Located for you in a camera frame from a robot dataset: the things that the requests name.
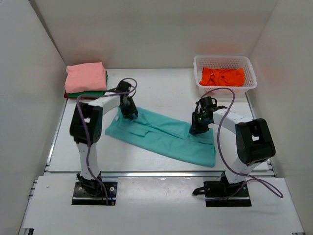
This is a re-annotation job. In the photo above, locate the green folded t shirt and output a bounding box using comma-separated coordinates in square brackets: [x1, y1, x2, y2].
[65, 69, 107, 96]

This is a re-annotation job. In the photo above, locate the white plastic basket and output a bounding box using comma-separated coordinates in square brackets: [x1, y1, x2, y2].
[193, 55, 257, 95]

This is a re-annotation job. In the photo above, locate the red folded t shirt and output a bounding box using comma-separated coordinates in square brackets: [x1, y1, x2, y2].
[63, 70, 108, 100]

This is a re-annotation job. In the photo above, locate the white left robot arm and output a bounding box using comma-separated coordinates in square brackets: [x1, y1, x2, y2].
[69, 93, 138, 197]

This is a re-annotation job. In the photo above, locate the teal t shirt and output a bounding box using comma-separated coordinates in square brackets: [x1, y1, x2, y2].
[105, 107, 216, 167]

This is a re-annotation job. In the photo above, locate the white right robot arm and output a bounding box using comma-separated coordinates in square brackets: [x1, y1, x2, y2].
[190, 106, 276, 198]

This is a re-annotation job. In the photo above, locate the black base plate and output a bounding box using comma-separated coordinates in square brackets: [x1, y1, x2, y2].
[71, 182, 118, 206]
[192, 181, 252, 208]

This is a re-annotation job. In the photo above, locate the aluminium rail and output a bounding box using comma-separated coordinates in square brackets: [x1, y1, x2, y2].
[101, 171, 222, 178]

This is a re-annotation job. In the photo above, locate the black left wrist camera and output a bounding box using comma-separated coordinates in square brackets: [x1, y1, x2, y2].
[107, 81, 132, 94]

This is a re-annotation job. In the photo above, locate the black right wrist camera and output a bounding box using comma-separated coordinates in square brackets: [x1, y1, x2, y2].
[195, 96, 227, 113]

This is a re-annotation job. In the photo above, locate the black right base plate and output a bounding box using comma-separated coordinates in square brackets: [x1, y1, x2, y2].
[192, 181, 252, 208]

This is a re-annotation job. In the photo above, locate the orange t shirt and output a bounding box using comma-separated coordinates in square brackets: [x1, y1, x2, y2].
[200, 67, 245, 87]

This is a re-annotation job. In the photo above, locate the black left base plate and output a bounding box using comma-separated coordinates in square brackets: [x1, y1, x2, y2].
[71, 182, 118, 206]

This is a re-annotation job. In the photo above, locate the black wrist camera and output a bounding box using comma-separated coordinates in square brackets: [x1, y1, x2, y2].
[195, 96, 227, 113]
[107, 81, 132, 94]

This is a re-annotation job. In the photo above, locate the pink folded t shirt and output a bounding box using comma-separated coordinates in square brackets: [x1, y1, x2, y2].
[65, 62, 107, 93]

